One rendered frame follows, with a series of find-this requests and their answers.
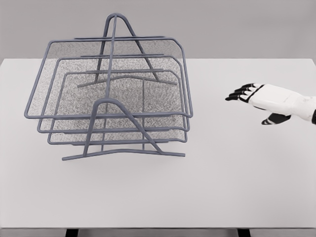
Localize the small grey mesh tray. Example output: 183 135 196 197
47 70 188 146

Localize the grey wire rack frame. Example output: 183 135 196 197
61 12 186 161

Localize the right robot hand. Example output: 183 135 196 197
225 82 301 126

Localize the large grey mesh tray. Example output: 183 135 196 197
23 37 194 121

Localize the medium grey mesh tray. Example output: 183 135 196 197
37 55 191 134

